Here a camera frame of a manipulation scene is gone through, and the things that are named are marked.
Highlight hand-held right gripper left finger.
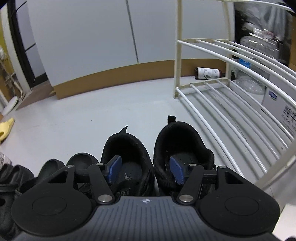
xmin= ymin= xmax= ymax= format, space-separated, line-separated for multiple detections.
xmin=47 ymin=155 xmax=122 ymax=205

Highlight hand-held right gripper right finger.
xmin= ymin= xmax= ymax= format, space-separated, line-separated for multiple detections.
xmin=169 ymin=156 xmax=244 ymax=205

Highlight black lace-up sneaker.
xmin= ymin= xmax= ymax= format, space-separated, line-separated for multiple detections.
xmin=153 ymin=115 xmax=216 ymax=197
xmin=100 ymin=126 xmax=155 ymax=197

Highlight dark grey buckle clog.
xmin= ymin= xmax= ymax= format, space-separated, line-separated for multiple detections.
xmin=65 ymin=152 xmax=100 ymax=171
xmin=37 ymin=159 xmax=66 ymax=180

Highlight white shoe rack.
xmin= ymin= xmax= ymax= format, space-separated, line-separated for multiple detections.
xmin=172 ymin=0 xmax=296 ymax=191

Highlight black chunky strap shoe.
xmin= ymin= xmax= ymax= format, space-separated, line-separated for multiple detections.
xmin=0 ymin=164 xmax=35 ymax=239

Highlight dark bottle with white label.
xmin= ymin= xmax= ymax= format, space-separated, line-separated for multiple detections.
xmin=195 ymin=67 xmax=226 ymax=80

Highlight brown doormat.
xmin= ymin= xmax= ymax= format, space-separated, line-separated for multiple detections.
xmin=16 ymin=80 xmax=56 ymax=110

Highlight yellow slide sandal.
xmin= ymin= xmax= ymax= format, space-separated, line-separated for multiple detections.
xmin=0 ymin=117 xmax=15 ymax=144

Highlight white standing fan base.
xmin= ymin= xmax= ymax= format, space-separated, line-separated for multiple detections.
xmin=1 ymin=96 xmax=19 ymax=116

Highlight white printed carton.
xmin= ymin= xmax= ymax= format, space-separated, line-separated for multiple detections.
xmin=261 ymin=88 xmax=296 ymax=132

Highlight beige cleaning tools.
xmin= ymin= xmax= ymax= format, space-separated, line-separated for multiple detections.
xmin=0 ymin=46 xmax=23 ymax=102

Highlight black framed glass door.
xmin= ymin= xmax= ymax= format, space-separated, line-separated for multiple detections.
xmin=7 ymin=0 xmax=49 ymax=88

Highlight pack of clear water bottles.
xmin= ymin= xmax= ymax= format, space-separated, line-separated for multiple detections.
xmin=231 ymin=28 xmax=289 ymax=95

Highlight large clear plastic bag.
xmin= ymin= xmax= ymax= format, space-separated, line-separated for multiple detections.
xmin=235 ymin=2 xmax=296 ymax=35

